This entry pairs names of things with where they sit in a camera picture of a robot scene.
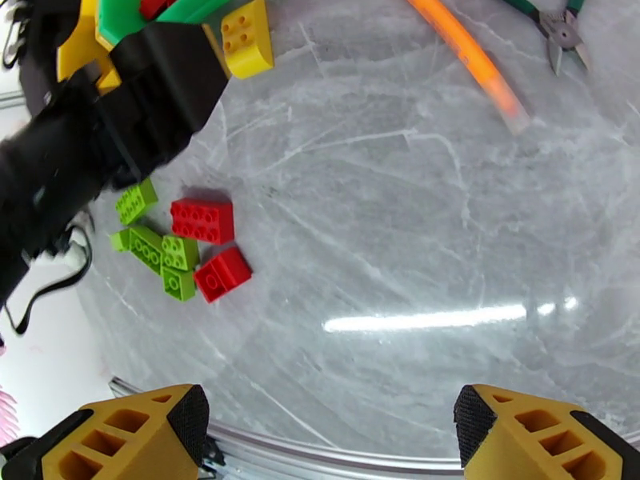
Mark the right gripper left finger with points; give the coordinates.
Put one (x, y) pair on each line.
(125, 443)

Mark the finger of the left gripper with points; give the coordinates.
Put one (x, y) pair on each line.
(165, 93)

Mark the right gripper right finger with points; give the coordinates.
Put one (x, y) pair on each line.
(540, 443)

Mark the lime green eight-stud lego brick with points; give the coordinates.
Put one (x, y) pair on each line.
(136, 201)

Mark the small lime green lego brick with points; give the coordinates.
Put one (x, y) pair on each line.
(120, 240)

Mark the long lime green lego brick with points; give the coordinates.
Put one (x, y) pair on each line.
(146, 248)

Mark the red eight-stud lego brick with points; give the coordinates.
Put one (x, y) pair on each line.
(202, 221)

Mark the green plastic bin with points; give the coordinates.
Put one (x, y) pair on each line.
(120, 13)

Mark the yellow curved lego brick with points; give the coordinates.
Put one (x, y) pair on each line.
(247, 48)

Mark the yellow plastic bin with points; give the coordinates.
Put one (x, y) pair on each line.
(75, 48)

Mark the lime green square lego brick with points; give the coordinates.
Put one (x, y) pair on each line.
(180, 252)
(177, 284)

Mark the orange marker pen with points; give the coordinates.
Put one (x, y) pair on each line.
(465, 48)

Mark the aluminium table edge rail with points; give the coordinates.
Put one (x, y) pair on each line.
(325, 461)

